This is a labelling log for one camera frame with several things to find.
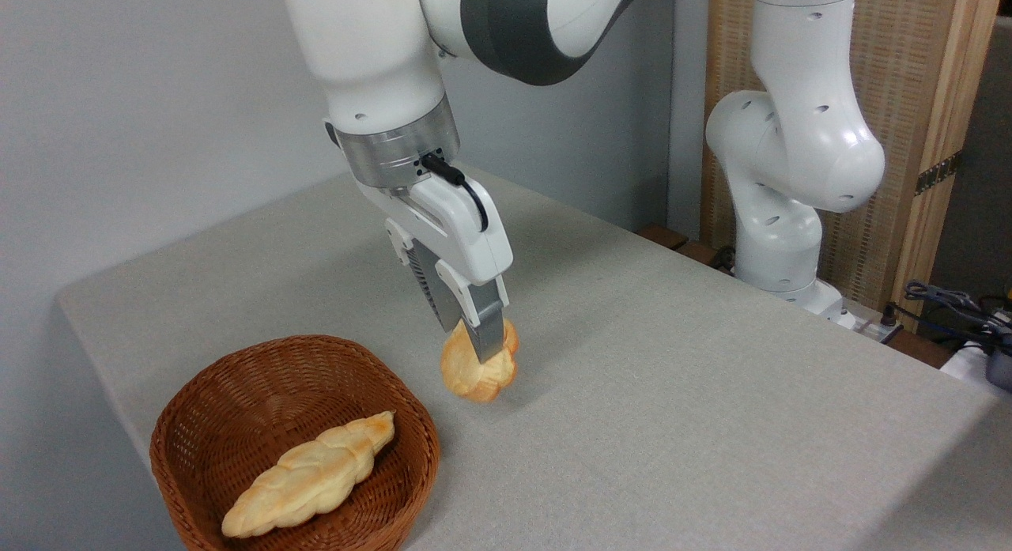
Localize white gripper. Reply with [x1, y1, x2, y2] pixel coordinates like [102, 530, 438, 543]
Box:
[354, 168, 513, 364]

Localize small braided bread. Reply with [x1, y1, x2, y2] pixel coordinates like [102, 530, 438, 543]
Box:
[440, 318, 520, 403]

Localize long braided bread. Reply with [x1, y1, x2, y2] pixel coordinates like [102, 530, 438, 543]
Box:
[221, 411, 396, 538]

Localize brown wicker basket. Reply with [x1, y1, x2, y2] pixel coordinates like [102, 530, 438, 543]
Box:
[149, 334, 441, 551]

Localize metal screen hinge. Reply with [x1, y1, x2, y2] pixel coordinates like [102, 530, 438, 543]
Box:
[915, 149, 964, 196]

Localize wooden folding screen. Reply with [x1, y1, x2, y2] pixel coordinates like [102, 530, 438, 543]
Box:
[700, 0, 1005, 330]

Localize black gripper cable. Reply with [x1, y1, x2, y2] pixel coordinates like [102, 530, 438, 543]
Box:
[419, 152, 489, 233]

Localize black cable bundle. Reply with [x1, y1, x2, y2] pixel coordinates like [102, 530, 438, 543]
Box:
[904, 280, 1012, 354]

